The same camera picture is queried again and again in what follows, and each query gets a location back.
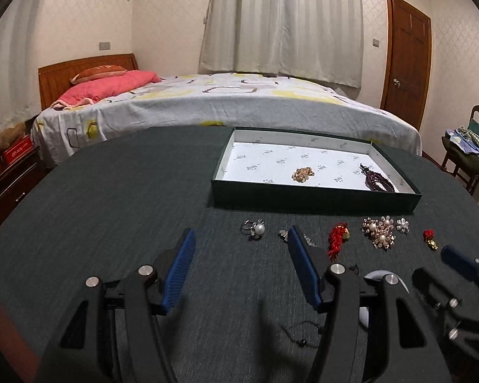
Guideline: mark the pale grey curtain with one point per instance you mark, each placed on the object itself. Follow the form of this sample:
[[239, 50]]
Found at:
[[283, 20]]

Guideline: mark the small crystal flower brooch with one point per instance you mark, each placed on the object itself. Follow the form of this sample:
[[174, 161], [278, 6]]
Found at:
[[402, 224]]

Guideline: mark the small red and gold charm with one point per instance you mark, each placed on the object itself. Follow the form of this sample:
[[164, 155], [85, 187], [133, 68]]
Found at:
[[430, 237]]

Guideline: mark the wooden headboard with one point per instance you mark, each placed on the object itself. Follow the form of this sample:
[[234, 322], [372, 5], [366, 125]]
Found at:
[[60, 79]]

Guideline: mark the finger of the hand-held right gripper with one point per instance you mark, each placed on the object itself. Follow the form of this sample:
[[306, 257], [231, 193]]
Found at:
[[431, 285], [457, 260]]

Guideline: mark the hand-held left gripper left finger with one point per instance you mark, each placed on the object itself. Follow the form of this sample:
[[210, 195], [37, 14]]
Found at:
[[179, 271]]

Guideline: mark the orange pillow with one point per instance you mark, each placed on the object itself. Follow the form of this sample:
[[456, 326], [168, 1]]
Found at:
[[99, 72]]

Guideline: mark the dark wooden nightstand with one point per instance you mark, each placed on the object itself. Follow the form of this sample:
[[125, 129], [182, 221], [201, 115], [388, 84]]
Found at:
[[8, 193]]

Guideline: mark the small black charm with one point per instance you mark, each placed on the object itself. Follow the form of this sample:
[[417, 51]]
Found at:
[[353, 268]]

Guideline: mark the pink blanket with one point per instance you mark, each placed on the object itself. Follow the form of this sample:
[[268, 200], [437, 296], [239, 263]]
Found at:
[[107, 87]]

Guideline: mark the pile of clothes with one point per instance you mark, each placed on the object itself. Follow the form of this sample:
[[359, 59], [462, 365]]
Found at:
[[467, 145]]

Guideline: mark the small gold brooch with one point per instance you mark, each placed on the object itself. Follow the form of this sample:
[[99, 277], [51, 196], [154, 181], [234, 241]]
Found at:
[[302, 174]]

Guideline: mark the large gold pearl brooch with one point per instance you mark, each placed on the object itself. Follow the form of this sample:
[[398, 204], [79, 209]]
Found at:
[[379, 229]]

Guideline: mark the dark green shallow box tray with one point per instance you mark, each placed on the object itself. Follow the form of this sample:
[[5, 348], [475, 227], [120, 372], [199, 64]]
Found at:
[[263, 155]]

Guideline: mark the red knot tassel charm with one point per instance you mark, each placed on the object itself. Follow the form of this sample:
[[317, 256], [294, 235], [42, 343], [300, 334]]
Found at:
[[337, 241]]

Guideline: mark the brown plush toy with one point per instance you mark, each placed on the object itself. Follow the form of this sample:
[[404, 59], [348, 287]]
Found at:
[[10, 133]]

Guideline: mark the brown wooden door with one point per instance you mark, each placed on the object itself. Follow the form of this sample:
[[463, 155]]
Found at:
[[407, 60]]

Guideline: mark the red box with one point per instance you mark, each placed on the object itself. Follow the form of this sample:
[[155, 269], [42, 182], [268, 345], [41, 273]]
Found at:
[[18, 152]]

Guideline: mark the white jade bangle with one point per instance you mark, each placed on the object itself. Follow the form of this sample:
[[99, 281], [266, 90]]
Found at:
[[377, 274]]

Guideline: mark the slim silver brooch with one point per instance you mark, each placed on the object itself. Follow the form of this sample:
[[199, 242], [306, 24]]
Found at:
[[283, 233]]

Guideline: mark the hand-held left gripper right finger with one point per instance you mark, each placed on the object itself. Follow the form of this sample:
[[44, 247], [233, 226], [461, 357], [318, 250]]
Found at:
[[307, 271]]

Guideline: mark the grey wall switch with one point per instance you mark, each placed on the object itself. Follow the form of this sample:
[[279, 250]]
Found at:
[[104, 46]]

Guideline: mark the bed with patterned sheet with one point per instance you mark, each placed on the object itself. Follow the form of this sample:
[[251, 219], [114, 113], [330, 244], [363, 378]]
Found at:
[[223, 103]]

